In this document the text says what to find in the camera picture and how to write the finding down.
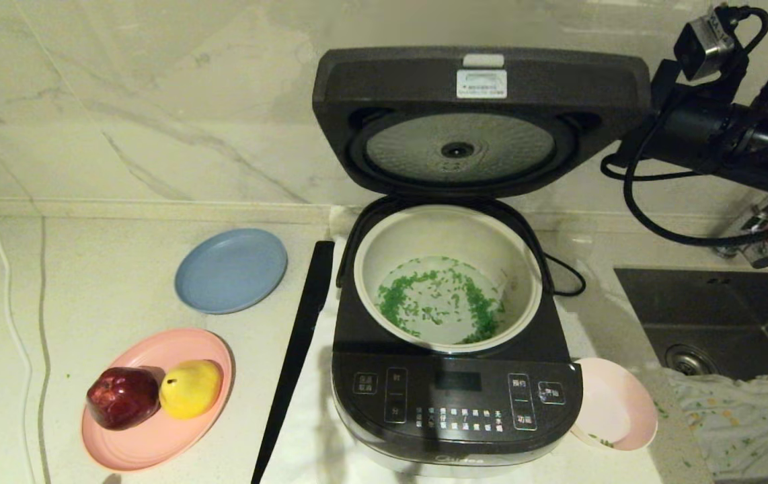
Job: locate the green grains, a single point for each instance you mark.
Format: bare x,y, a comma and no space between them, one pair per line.
397,296

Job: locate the blue plate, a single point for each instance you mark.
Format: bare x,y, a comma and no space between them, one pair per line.
231,270

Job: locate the pink bowl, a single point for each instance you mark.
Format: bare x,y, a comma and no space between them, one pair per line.
626,403

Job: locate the chrome faucet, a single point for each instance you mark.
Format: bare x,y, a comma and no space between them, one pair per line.
757,249

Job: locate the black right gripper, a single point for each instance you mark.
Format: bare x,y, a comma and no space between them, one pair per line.
693,131

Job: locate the long black flat bar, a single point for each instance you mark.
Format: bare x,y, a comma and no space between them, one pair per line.
302,323

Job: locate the white inner cooking pot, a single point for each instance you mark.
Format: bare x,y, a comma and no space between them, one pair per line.
438,232

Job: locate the dark red apple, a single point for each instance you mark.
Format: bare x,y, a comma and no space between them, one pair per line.
122,398

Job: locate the round steel sink drain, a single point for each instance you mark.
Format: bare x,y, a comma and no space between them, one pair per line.
690,359

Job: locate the black rice cooker lid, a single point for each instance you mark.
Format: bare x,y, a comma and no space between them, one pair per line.
391,81

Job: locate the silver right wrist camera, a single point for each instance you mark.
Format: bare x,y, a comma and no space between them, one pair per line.
703,37

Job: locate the pink plate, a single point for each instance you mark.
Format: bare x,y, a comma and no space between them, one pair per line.
155,444

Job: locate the white speckled cloth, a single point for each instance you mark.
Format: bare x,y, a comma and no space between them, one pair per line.
740,423

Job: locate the yellow pear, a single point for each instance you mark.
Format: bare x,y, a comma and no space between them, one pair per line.
190,390

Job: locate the white towel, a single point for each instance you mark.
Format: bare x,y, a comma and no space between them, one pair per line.
303,444

